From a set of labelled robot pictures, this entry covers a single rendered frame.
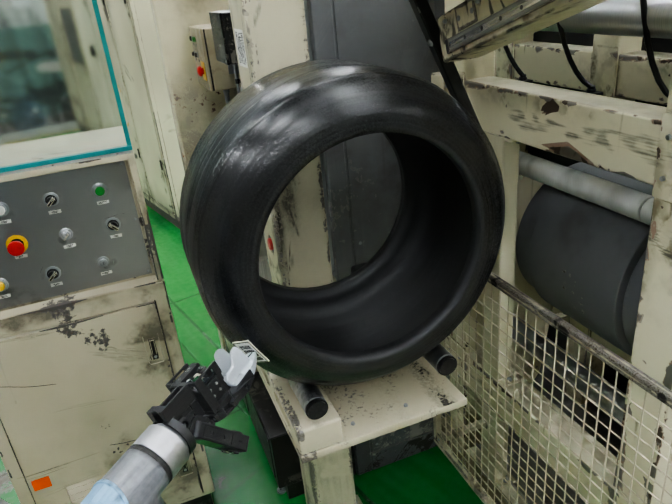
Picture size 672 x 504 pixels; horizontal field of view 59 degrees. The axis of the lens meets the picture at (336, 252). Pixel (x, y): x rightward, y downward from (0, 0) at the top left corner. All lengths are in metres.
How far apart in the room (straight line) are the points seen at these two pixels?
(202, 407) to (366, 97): 0.54
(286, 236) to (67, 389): 0.84
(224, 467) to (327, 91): 1.73
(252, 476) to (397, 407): 1.15
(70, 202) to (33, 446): 0.73
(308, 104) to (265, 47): 0.35
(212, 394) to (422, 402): 0.52
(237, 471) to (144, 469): 1.51
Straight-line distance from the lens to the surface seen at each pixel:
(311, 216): 1.37
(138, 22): 4.34
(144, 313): 1.78
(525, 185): 1.90
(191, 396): 0.94
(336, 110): 0.93
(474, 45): 1.24
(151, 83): 4.37
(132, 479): 0.87
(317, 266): 1.42
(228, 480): 2.35
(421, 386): 1.34
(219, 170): 0.95
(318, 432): 1.18
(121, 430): 1.98
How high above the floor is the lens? 1.63
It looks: 25 degrees down
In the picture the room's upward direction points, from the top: 6 degrees counter-clockwise
